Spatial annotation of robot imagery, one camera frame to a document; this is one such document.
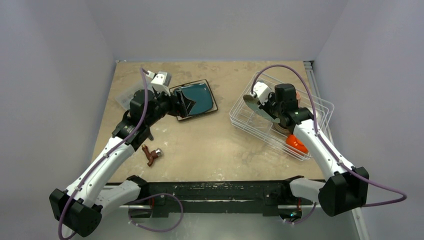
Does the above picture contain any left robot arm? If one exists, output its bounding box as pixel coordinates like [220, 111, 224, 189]
[49, 89, 196, 240]

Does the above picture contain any clear plastic organizer box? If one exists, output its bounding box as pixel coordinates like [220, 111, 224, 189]
[114, 81, 144, 110]

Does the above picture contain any white wire dish rack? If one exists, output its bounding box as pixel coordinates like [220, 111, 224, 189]
[229, 77, 335, 161]

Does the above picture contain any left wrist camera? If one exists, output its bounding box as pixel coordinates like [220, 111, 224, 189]
[145, 70, 172, 96]

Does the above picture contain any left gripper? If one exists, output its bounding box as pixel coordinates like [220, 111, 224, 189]
[145, 87, 195, 127]

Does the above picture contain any brown glazed bowl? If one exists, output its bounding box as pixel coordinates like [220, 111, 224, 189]
[272, 122, 291, 135]

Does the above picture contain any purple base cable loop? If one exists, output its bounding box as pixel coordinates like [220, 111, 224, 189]
[128, 194, 184, 233]

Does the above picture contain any square floral plate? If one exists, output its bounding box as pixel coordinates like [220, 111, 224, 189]
[170, 79, 219, 122]

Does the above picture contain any black base frame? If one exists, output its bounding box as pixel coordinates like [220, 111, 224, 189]
[130, 179, 312, 218]

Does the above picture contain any brown pipe fitting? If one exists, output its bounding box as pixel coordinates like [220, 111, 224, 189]
[141, 144, 164, 167]

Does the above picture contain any dark teal plate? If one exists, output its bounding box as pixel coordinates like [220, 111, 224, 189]
[173, 82, 214, 117]

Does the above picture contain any teal round plate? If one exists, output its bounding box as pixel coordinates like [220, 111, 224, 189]
[242, 94, 280, 124]

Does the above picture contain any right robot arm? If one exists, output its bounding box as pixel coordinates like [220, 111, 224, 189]
[263, 83, 369, 217]

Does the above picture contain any pink floral mug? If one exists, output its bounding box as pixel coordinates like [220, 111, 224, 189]
[296, 91, 302, 104]

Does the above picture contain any orange bowl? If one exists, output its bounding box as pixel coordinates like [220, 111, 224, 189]
[285, 134, 309, 155]

